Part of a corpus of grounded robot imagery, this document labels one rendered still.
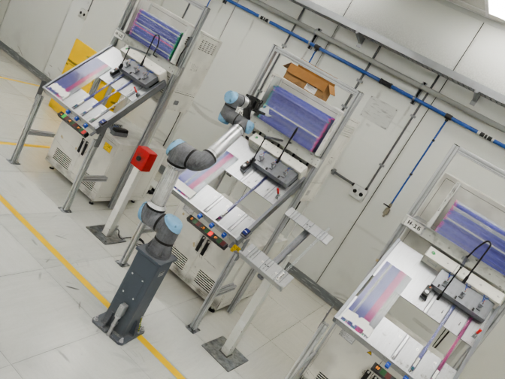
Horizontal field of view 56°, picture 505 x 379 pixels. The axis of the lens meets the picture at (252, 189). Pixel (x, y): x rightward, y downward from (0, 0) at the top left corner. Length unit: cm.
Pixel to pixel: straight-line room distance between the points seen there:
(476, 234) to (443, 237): 18
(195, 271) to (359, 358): 131
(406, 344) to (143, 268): 153
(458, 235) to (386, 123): 190
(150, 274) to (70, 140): 202
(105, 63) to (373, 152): 257
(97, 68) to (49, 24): 333
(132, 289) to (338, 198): 261
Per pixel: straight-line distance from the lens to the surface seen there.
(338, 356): 330
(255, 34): 545
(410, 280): 311
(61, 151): 455
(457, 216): 313
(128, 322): 295
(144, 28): 428
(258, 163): 339
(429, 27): 489
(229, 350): 331
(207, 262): 359
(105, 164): 417
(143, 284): 282
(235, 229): 312
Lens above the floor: 180
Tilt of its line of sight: 14 degrees down
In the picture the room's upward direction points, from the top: 30 degrees clockwise
